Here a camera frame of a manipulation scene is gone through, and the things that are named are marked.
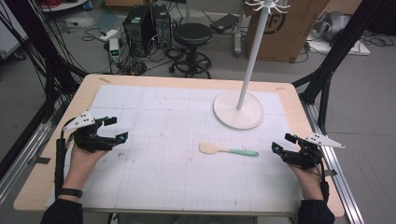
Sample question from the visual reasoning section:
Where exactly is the white flat board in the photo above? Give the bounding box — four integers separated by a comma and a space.
305, 32, 372, 57

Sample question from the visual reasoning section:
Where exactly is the white panel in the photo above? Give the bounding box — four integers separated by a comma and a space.
0, 0, 30, 61

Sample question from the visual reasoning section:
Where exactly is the white grid mat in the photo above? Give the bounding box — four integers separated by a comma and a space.
46, 83, 305, 213

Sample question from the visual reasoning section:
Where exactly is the wooden table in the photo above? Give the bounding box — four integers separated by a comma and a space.
13, 73, 346, 218

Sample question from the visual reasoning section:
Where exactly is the person's right hand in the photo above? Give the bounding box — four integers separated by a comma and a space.
288, 163, 325, 202

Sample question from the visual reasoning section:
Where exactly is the tangle of black floor cables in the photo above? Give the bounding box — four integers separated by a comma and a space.
81, 26, 176, 77

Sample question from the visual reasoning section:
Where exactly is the grey tape piece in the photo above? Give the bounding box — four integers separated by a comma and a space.
27, 156, 51, 166

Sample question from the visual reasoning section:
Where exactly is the large black computer tower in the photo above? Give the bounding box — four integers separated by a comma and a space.
122, 4, 154, 59

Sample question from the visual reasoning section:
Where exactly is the slim black computer tower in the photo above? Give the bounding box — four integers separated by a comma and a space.
151, 3, 173, 49

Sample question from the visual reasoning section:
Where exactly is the white device with green light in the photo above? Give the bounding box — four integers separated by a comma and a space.
108, 37, 121, 63

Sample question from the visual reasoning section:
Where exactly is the black wristband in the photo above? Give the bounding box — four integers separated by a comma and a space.
58, 187, 84, 199

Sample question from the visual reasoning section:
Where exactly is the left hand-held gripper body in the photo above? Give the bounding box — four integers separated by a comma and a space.
63, 110, 120, 154

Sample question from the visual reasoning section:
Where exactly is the white stand leg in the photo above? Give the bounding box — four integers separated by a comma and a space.
233, 0, 246, 58

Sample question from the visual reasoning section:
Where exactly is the wooden spatula with teal handle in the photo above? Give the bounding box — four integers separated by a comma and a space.
198, 142, 260, 158

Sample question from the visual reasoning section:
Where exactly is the brown cardboard box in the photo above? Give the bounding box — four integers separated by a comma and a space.
244, 0, 332, 63

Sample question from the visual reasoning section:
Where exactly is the black frame post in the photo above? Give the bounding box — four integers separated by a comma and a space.
0, 0, 88, 125
291, 0, 386, 136

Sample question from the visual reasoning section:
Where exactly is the black round stool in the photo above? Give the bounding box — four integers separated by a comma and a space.
167, 22, 215, 79

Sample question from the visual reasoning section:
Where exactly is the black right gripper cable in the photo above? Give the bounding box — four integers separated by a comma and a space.
316, 161, 332, 203

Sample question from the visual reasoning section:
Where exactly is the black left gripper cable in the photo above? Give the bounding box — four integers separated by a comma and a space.
53, 117, 78, 200

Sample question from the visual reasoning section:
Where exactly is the black flat device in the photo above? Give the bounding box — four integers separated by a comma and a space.
209, 12, 240, 35

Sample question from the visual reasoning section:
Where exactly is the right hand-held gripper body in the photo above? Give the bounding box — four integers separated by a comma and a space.
279, 133, 346, 171

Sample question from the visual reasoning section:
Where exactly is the grey rounded appliance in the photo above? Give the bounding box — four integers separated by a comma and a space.
312, 10, 352, 42

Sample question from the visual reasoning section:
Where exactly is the round white table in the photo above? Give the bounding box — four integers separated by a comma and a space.
39, 0, 89, 13

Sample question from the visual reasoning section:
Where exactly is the person's left hand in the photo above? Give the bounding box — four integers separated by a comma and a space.
63, 145, 108, 191

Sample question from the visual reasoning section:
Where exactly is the white rack stand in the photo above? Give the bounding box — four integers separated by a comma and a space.
212, 0, 292, 131

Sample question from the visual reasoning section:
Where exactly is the aluminium rail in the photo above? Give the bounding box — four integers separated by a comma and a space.
299, 98, 366, 224
0, 102, 68, 204

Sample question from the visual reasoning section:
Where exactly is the white power strip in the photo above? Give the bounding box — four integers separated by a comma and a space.
98, 28, 120, 43

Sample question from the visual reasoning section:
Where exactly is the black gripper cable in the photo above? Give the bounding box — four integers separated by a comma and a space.
316, 161, 332, 203
53, 117, 78, 200

